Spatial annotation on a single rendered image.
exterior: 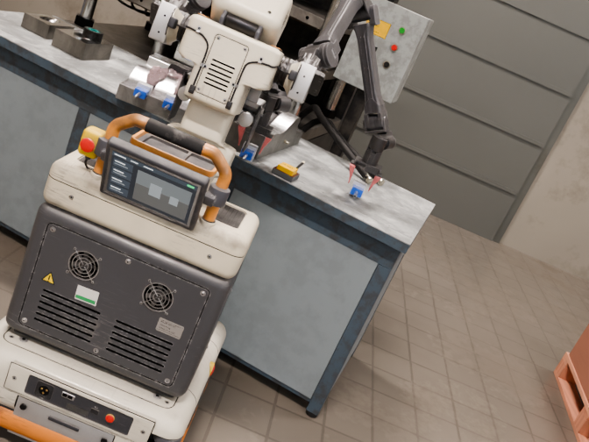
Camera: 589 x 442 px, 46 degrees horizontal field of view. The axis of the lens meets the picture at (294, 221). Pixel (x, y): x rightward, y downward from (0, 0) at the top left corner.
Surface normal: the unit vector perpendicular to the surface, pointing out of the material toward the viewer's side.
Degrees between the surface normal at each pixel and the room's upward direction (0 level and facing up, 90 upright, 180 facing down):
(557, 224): 90
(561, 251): 90
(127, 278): 90
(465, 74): 90
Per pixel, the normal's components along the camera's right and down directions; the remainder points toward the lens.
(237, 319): -0.31, 0.22
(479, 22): -0.11, 0.31
